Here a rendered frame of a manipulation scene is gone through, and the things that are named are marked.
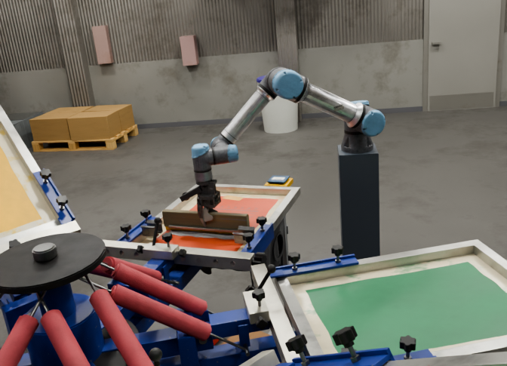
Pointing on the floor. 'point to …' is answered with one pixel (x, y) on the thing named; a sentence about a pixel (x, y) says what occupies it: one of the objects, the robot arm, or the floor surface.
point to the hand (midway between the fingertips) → (205, 222)
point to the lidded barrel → (279, 115)
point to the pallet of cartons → (84, 127)
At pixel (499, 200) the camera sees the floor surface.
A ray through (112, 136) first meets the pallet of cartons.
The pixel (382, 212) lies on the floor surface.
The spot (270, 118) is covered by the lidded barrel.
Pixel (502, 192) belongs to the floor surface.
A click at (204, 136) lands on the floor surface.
